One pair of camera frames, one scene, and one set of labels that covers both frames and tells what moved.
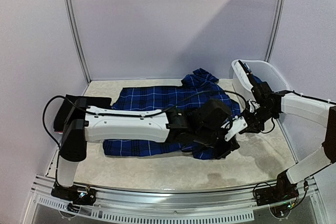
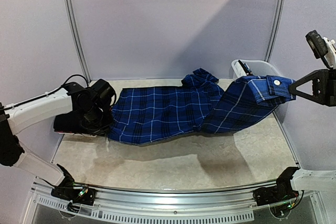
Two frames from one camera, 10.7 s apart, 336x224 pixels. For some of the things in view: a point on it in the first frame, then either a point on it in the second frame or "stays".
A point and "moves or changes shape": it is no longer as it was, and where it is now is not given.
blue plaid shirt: [197, 87] moves or changes shape
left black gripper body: [206, 136] to [97, 118]
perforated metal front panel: [248, 213] stays
